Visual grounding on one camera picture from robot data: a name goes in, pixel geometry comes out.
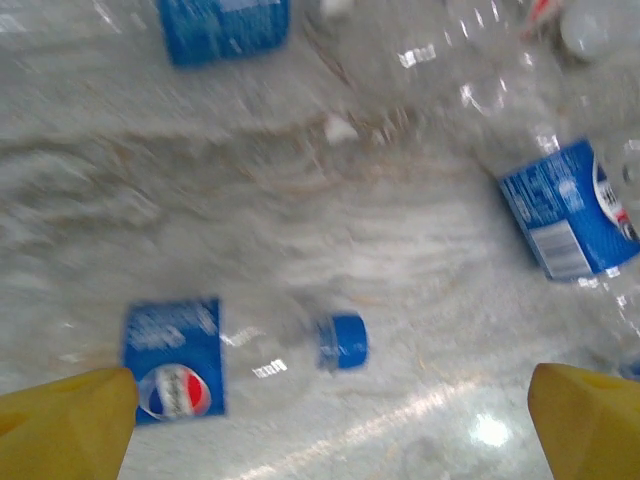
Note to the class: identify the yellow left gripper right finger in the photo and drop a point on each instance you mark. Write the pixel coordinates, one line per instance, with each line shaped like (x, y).
(590, 435)

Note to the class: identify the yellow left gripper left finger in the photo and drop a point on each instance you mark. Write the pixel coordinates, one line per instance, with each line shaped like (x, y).
(60, 430)

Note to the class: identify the Pepsi bottle blue cap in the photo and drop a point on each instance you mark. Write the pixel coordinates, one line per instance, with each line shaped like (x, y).
(560, 210)
(175, 340)

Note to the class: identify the white soy milk bottle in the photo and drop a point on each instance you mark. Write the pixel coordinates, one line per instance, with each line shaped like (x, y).
(587, 30)

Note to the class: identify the Pepsi bottle white cap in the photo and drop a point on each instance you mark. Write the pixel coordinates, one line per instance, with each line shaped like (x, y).
(225, 30)

